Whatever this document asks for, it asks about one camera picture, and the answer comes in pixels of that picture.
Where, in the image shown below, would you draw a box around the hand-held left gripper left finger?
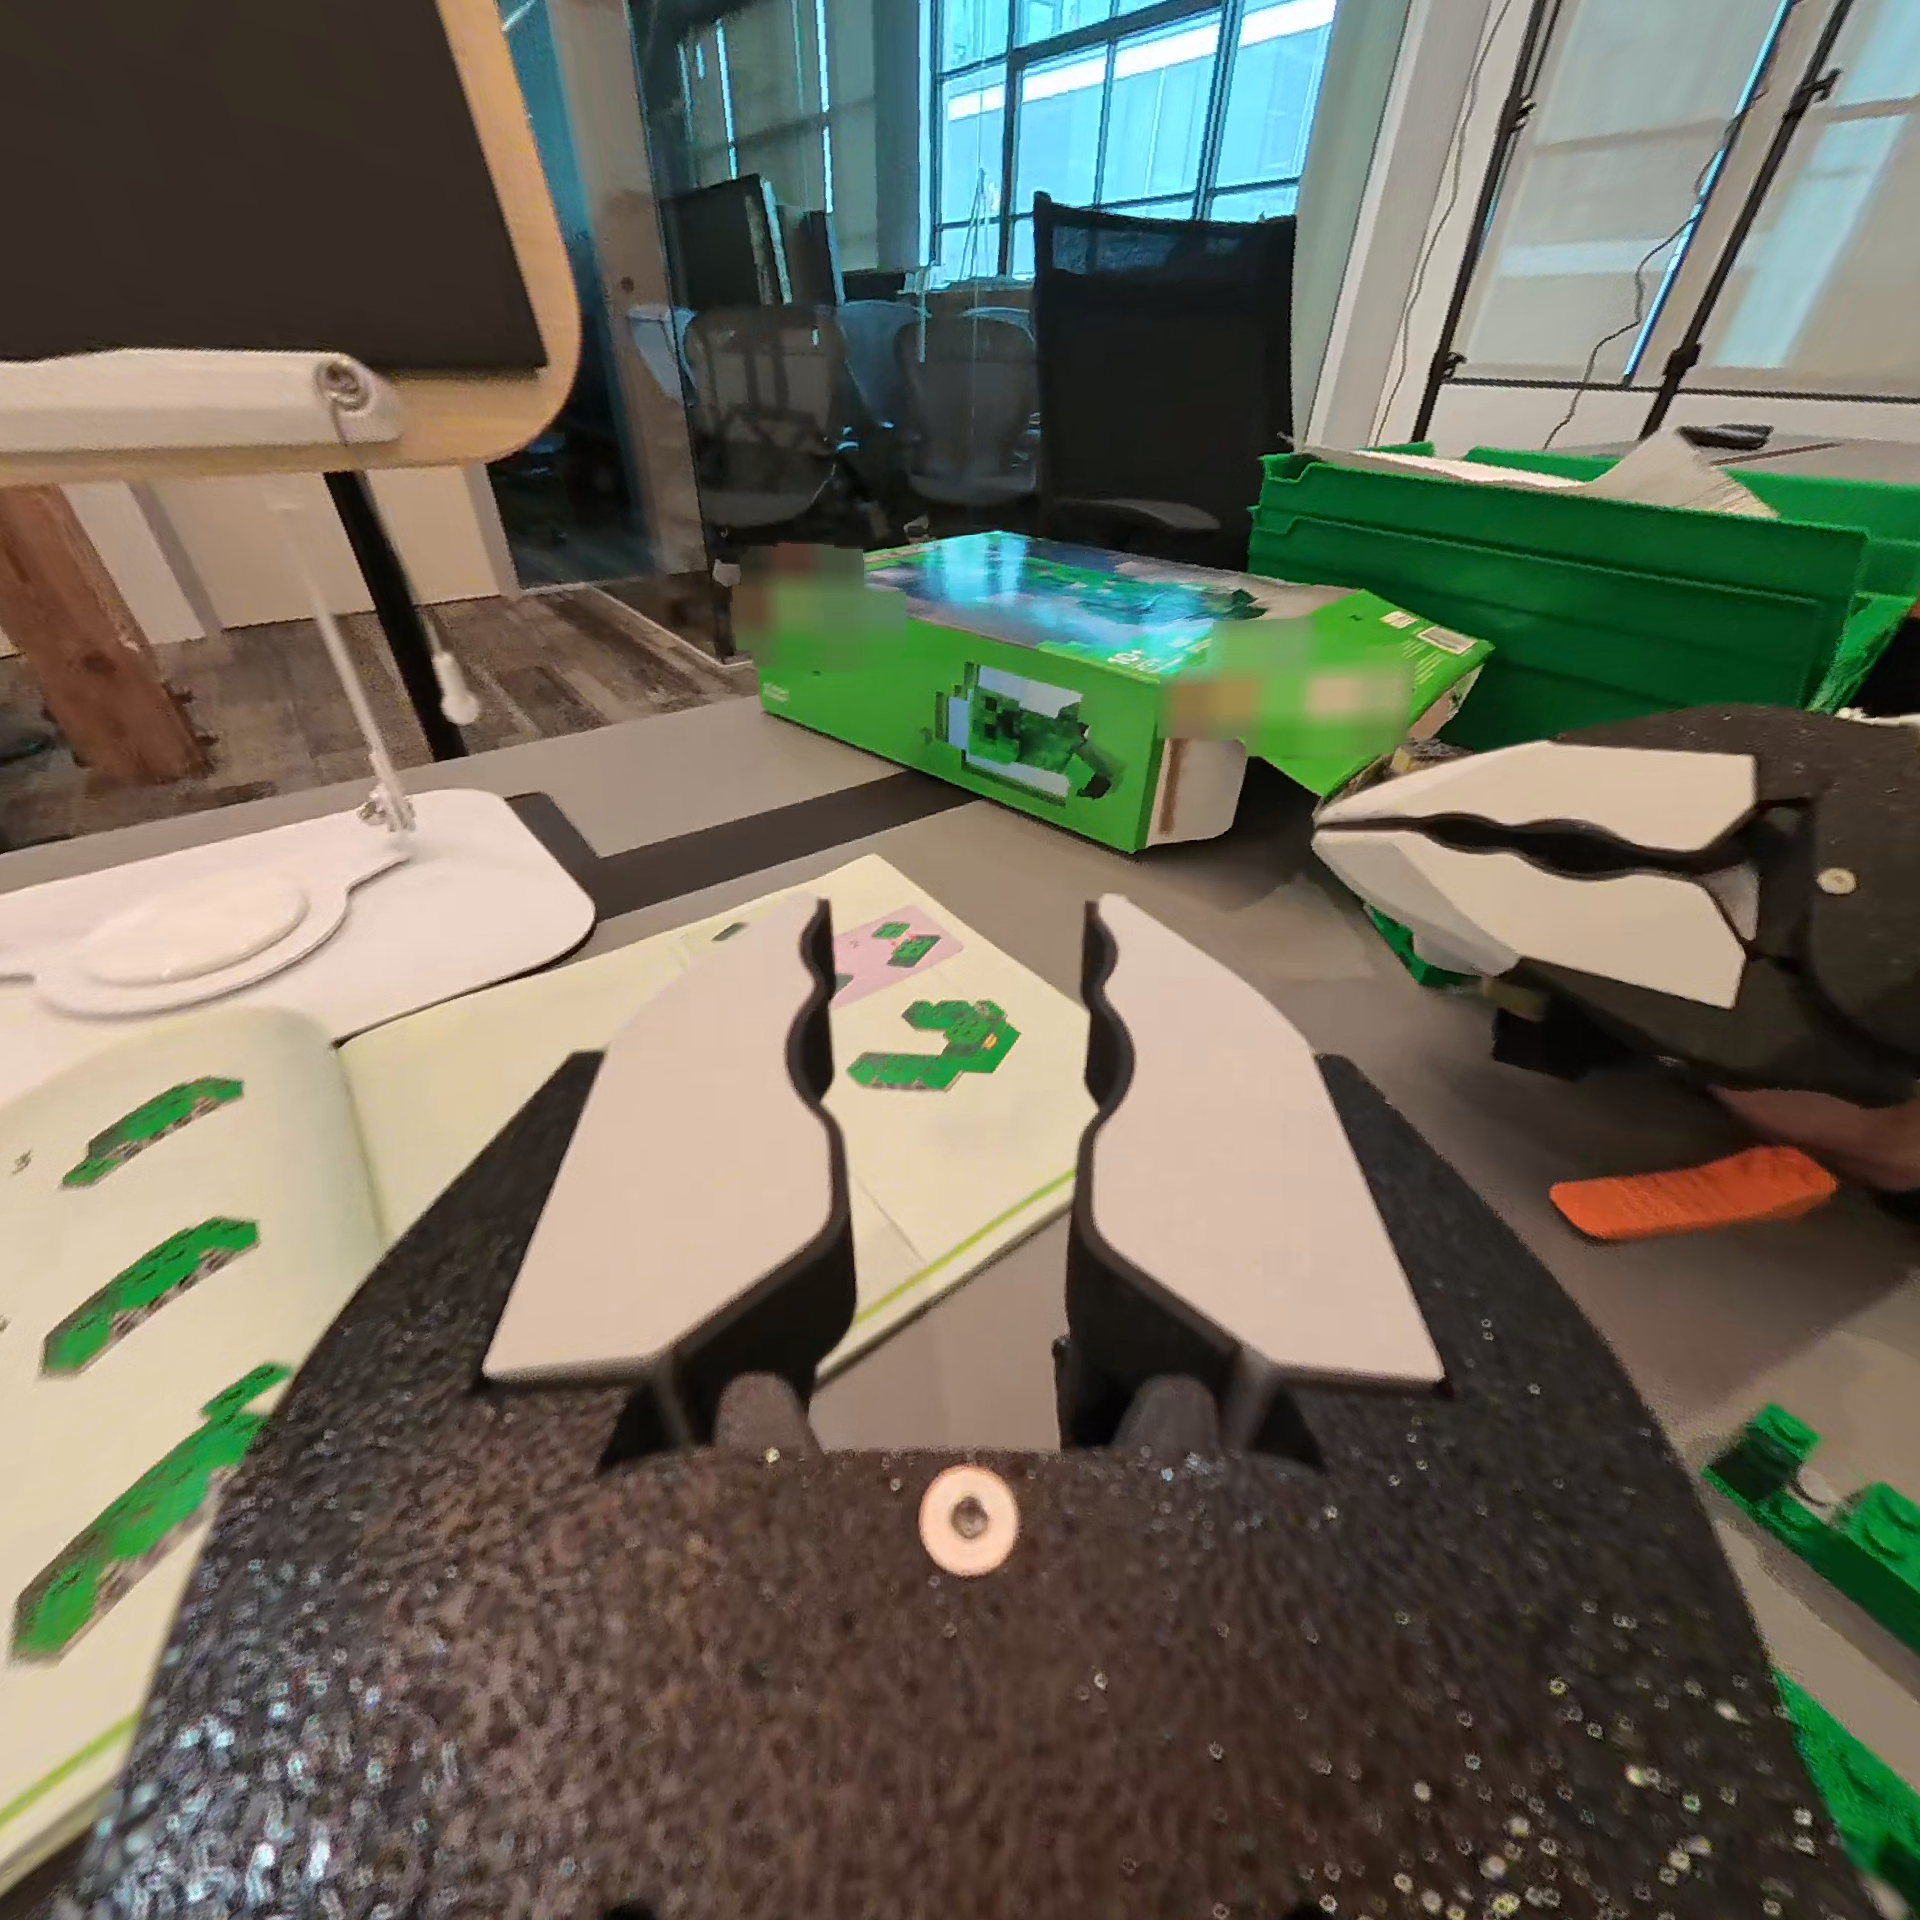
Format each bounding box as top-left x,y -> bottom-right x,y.
484,898 -> 859,1388

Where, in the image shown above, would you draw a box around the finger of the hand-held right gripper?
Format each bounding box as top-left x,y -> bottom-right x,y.
1314,736 -> 1759,862
1314,827 -> 1759,1012

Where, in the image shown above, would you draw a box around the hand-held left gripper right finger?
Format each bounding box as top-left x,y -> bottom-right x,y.
1063,898 -> 1446,1399

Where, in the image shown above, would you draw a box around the grey desk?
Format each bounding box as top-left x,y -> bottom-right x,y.
0,694 -> 1920,1920

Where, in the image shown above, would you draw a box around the white desk lamp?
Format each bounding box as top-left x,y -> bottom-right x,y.
0,350 -> 597,1040

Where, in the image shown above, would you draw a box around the person's right hand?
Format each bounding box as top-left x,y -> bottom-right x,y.
1719,1085 -> 1920,1189

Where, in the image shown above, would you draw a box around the small green brick pile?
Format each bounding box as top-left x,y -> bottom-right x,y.
1357,898 -> 1490,992

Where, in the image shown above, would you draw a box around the green plastic bin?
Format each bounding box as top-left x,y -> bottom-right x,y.
1249,440 -> 1920,801

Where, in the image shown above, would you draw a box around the orange brick separator tool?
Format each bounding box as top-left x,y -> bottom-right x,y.
1549,1146 -> 1841,1244

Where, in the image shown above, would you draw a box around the white paper sheets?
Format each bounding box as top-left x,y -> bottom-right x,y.
1304,427 -> 1806,522

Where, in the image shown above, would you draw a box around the open brick instruction booklet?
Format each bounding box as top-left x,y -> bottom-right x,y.
0,852 -> 1097,1852

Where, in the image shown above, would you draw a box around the green toy brick box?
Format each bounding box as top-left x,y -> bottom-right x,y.
759,531 -> 1497,854

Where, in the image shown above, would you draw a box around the black tripod stand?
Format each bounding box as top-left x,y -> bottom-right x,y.
1627,0 -> 1858,438
1412,0 -> 1572,447

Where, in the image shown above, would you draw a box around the green brick plate assembly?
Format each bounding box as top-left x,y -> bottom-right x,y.
1701,1399 -> 1920,1644

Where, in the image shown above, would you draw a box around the black mesh office chair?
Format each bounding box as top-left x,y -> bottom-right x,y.
1029,193 -> 1301,569

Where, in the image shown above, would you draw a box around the black stand pole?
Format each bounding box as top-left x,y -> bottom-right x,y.
327,470 -> 474,761

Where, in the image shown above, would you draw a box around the grey mesh office chair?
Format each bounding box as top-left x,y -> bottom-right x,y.
681,302 -> 846,536
892,313 -> 1041,513

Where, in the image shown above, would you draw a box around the large paned window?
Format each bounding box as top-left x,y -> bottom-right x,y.
927,0 -> 1338,279

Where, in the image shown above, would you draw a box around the green brick plate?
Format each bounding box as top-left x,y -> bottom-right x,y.
1774,1669 -> 1920,1895

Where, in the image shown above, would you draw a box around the wood-rimmed black board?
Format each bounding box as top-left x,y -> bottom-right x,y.
0,0 -> 585,486

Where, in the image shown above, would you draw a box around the wooden post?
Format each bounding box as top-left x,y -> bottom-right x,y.
0,482 -> 216,785

